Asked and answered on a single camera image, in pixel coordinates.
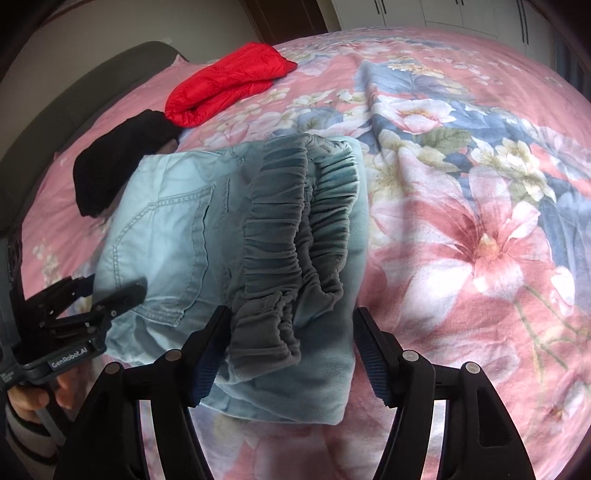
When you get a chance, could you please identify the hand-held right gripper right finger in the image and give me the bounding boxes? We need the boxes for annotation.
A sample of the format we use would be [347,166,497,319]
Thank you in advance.
[353,307,532,480]

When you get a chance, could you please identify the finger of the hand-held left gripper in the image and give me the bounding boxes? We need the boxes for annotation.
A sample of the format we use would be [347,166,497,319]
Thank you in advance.
[41,282,148,334]
[25,275,96,319]

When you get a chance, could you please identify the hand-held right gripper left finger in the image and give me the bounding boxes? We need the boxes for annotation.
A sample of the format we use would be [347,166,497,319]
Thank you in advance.
[53,305,232,480]

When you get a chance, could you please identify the light blue denim pants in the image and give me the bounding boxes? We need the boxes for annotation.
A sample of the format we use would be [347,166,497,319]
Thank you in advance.
[95,140,370,425]

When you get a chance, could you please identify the grey elastic waist pants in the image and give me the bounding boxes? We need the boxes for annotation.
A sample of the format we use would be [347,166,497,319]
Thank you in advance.
[228,134,361,373]

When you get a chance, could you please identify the person's left forearm striped sleeve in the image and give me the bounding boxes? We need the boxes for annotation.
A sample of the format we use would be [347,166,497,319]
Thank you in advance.
[0,405,70,480]

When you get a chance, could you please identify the person's left hand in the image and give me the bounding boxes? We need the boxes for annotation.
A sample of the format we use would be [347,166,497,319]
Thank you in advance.
[6,364,89,423]

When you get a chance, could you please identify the black garment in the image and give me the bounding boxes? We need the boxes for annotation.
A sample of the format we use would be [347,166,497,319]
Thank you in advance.
[73,110,182,219]

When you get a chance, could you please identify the pink floral bedspread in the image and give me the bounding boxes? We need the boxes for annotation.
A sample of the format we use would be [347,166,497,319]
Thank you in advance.
[21,25,591,480]

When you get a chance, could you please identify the grey bed headboard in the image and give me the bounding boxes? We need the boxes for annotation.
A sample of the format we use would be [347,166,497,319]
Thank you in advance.
[0,41,188,232]

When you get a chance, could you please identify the red garment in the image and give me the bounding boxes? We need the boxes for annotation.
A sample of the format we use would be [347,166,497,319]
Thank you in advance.
[165,42,298,128]

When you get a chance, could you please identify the dark wooden door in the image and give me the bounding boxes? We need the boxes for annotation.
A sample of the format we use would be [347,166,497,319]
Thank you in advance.
[240,0,331,35]

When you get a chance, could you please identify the white wardrobe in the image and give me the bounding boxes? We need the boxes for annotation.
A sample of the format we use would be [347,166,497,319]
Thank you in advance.
[332,0,555,47]

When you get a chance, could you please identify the blue curtain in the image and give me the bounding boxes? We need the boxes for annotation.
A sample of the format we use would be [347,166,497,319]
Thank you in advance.
[551,28,586,95]

